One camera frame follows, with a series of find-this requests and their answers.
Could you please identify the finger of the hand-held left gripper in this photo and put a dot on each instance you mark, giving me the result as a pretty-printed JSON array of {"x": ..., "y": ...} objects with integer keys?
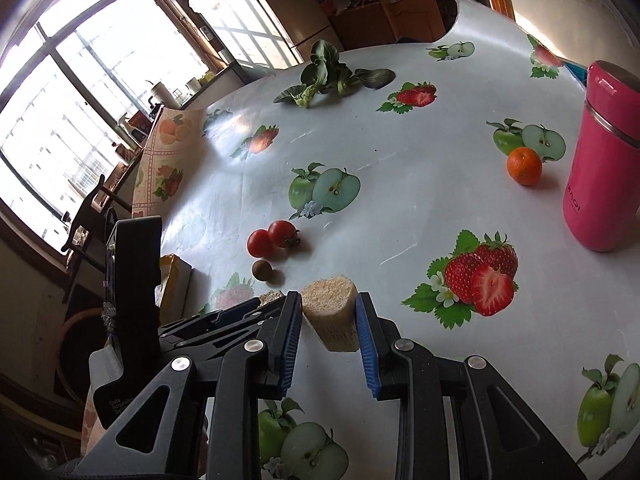
[
  {"x": 220, "y": 340},
  {"x": 235, "y": 314}
]

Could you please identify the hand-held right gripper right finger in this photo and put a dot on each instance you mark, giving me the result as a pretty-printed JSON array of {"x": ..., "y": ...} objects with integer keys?
[{"x": 367, "y": 347}]

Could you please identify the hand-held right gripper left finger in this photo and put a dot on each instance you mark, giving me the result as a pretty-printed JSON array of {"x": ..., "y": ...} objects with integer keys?
[{"x": 287, "y": 345}]

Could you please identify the long peeled sugarcane piece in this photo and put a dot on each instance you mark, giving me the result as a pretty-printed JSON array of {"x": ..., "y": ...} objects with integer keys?
[{"x": 330, "y": 310}]

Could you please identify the white yellow-edged carton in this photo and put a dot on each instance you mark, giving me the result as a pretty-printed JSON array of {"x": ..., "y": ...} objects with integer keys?
[{"x": 175, "y": 285}]

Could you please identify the brown longan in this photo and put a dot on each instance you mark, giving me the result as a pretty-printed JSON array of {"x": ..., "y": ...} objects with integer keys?
[{"x": 262, "y": 271}]

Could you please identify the dark wooden chair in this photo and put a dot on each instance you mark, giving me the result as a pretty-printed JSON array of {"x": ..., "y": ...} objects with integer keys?
[{"x": 90, "y": 225}]

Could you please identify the red cherry tomato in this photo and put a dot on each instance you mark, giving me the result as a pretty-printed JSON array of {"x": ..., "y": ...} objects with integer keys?
[
  {"x": 260, "y": 242},
  {"x": 282, "y": 232}
]

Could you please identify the round wooden stool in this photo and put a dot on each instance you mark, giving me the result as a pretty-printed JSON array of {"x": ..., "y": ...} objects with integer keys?
[{"x": 75, "y": 340}]

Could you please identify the orange-print table cloth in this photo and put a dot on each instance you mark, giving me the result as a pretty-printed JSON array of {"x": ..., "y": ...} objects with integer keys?
[{"x": 165, "y": 155}]

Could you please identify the fruit-print plastic tablecloth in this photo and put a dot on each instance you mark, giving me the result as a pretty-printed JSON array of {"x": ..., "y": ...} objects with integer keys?
[{"x": 400, "y": 210}]

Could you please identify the white kettle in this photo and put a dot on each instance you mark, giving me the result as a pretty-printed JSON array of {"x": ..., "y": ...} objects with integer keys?
[{"x": 160, "y": 94}]

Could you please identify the large framed window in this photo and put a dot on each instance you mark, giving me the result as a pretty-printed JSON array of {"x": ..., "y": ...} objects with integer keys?
[{"x": 100, "y": 85}]

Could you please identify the orange tangerine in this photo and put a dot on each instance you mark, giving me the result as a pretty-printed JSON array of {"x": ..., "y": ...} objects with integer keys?
[{"x": 524, "y": 166}]

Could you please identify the leafy green vegetable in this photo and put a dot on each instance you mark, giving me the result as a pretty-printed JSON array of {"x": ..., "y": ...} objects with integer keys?
[{"x": 325, "y": 72}]

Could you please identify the pink thermos flask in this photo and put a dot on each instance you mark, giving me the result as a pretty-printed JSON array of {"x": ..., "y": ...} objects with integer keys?
[{"x": 600, "y": 185}]

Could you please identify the tall tan cabinet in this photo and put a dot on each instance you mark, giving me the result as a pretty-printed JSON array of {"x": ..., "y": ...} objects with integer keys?
[{"x": 285, "y": 10}]

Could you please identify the wooden cabinet with glass door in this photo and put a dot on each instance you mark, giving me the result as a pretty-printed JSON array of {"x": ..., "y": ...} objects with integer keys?
[{"x": 400, "y": 20}]

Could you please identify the blue flat item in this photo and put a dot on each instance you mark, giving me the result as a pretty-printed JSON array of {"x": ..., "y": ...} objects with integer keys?
[{"x": 575, "y": 71}]

